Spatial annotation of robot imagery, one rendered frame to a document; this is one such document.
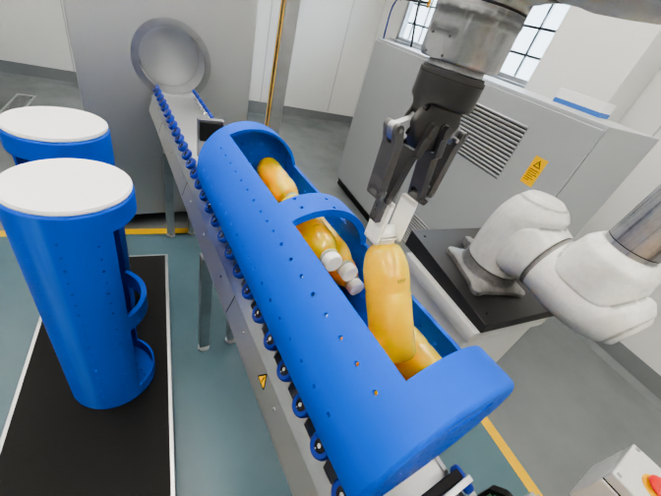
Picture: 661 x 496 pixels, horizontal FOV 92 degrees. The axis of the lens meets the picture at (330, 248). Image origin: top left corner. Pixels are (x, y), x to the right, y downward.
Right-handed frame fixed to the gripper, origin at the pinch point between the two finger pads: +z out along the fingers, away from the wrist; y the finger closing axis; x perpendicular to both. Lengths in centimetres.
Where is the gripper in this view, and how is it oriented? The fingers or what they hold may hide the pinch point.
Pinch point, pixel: (390, 219)
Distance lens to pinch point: 48.5
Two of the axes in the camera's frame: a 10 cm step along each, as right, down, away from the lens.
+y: -8.4, 1.2, -5.3
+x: 4.9, 6.1, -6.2
